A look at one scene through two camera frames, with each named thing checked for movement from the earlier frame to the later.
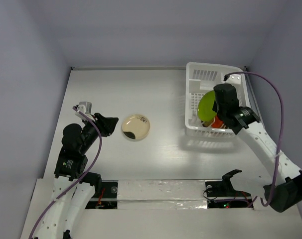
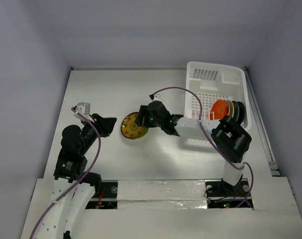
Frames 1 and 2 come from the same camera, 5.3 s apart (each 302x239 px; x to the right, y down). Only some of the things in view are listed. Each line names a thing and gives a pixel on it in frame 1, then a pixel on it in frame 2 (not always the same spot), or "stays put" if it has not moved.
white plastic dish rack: [201, 78] stays put
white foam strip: [162, 194] stays put
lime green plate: [205, 105] → [130, 129]
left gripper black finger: [110, 123] stays put
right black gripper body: [216, 107] → [143, 116]
